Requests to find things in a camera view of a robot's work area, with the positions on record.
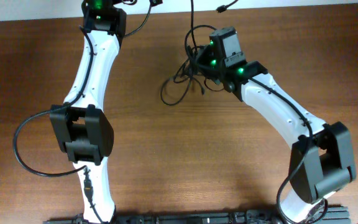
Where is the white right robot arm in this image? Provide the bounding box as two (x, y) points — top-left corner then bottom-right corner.
(190, 27), (356, 223)

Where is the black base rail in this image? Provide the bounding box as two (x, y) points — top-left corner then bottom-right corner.
(43, 207), (352, 224)

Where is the thick black cable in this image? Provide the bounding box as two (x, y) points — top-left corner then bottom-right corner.
(160, 24), (226, 106)

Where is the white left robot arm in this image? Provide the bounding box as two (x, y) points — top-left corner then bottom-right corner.
(50, 0), (126, 223)

